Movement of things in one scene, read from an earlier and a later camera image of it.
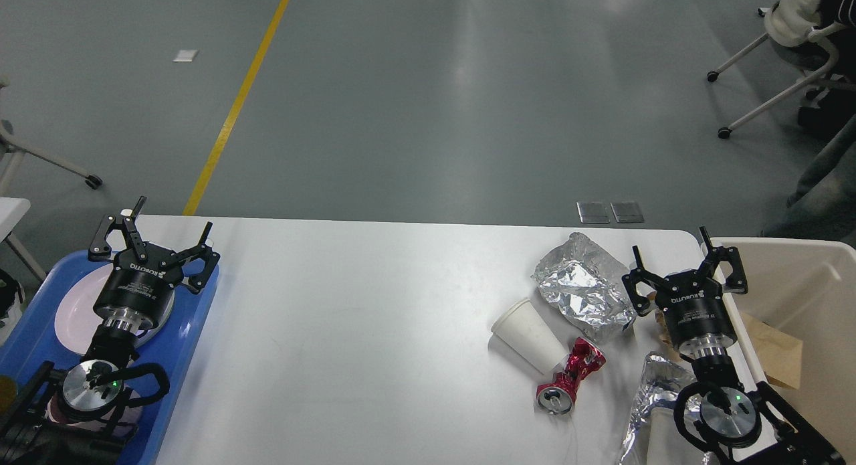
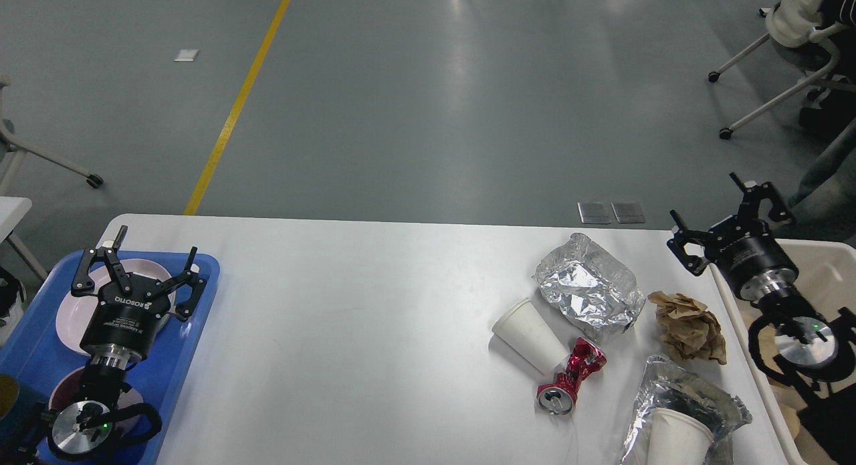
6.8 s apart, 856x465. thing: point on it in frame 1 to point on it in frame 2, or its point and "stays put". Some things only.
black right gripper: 696,312 to 743,248
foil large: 590,286 stays put
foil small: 661,381 stays put
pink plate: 77,324 stays put
